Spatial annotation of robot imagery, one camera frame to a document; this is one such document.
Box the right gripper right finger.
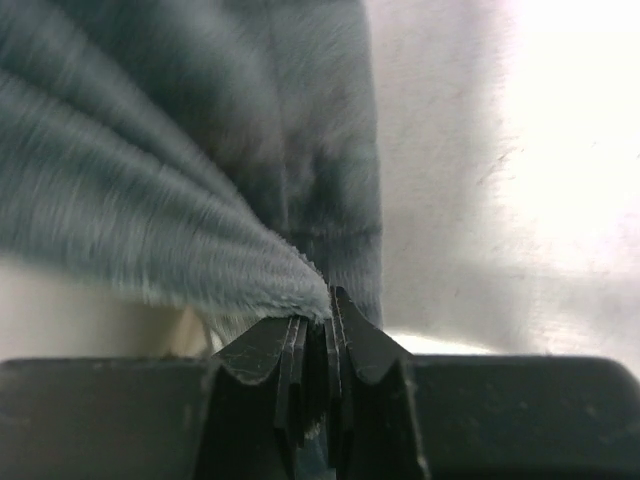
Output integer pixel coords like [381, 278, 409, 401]
[325, 287, 430, 479]

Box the white pillow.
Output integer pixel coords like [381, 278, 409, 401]
[1, 257, 256, 360]

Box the dark green plush pillowcase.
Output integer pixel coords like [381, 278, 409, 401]
[1, 1, 382, 323]

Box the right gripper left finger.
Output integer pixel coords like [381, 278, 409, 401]
[197, 317, 308, 479]

